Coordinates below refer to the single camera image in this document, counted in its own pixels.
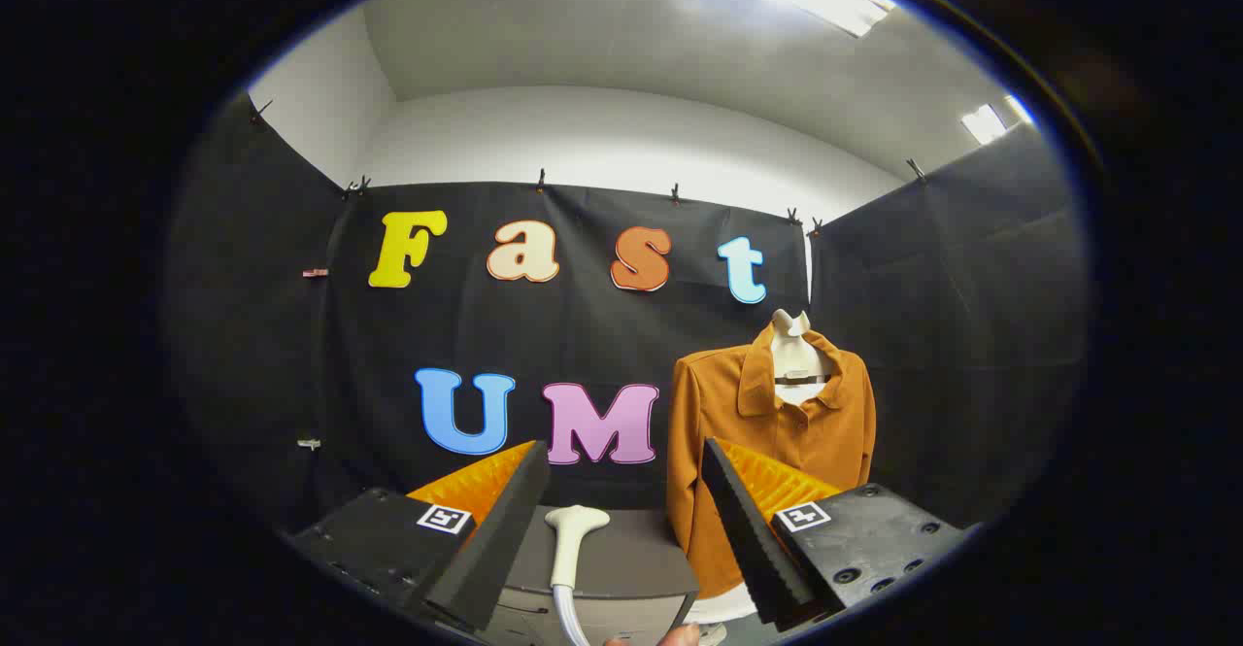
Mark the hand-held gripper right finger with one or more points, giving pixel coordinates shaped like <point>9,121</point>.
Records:
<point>748,539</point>

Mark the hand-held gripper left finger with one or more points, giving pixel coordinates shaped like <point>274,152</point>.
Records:
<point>486,559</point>

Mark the white garment steamer head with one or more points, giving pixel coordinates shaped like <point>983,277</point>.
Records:
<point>573,529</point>

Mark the orange button-up shirt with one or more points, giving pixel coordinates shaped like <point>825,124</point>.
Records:
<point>719,413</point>

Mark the white garment hanger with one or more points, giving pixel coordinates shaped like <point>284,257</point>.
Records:
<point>791,359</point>

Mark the row of black clips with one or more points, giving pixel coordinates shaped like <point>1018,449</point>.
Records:
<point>541,180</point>

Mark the small ceiling light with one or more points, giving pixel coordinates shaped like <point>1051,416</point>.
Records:
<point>983,123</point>

